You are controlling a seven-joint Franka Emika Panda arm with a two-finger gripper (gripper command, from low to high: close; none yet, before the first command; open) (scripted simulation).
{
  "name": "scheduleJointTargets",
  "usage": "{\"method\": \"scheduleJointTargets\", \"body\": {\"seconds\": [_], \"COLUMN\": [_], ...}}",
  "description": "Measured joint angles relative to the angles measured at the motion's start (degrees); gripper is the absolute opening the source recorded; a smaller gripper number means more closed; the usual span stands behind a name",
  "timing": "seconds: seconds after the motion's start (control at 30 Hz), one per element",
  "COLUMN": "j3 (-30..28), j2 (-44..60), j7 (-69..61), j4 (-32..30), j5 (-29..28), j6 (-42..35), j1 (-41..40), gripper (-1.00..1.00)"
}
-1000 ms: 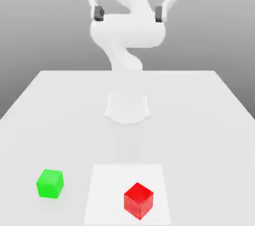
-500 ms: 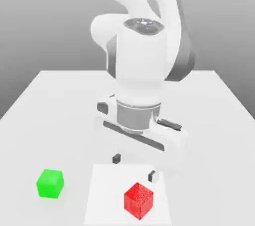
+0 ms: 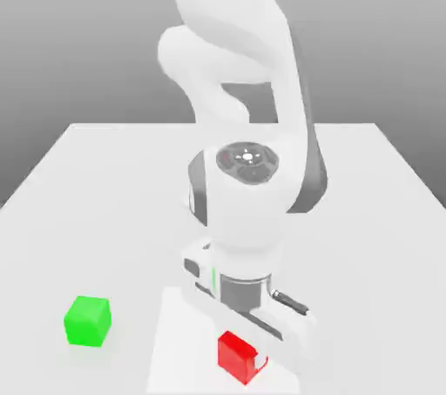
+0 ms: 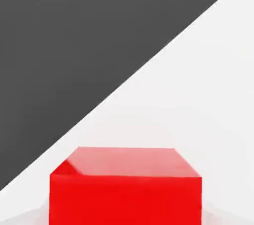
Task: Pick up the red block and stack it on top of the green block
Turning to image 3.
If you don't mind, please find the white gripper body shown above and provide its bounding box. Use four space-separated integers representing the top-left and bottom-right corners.
179 280 320 378

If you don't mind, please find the small red cube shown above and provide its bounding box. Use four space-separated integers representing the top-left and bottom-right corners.
217 330 269 386

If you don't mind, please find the small green cube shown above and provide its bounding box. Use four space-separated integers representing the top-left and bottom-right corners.
63 295 113 348

